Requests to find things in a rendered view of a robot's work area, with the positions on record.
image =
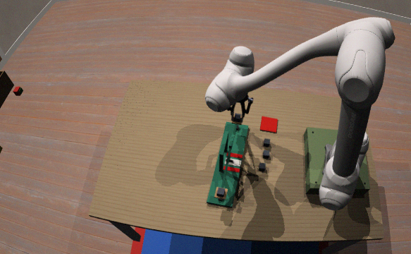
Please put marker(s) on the red flat square plate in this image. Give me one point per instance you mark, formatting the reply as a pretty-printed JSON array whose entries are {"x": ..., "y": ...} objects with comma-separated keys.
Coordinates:
[{"x": 268, "y": 124}]

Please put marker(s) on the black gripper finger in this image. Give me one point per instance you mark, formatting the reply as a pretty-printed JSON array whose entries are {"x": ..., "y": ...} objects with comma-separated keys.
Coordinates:
[
  {"x": 246, "y": 111},
  {"x": 232, "y": 110}
]

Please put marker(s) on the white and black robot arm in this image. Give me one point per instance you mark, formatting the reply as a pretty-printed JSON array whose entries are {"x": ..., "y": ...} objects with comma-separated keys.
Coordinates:
[{"x": 359, "y": 75}]

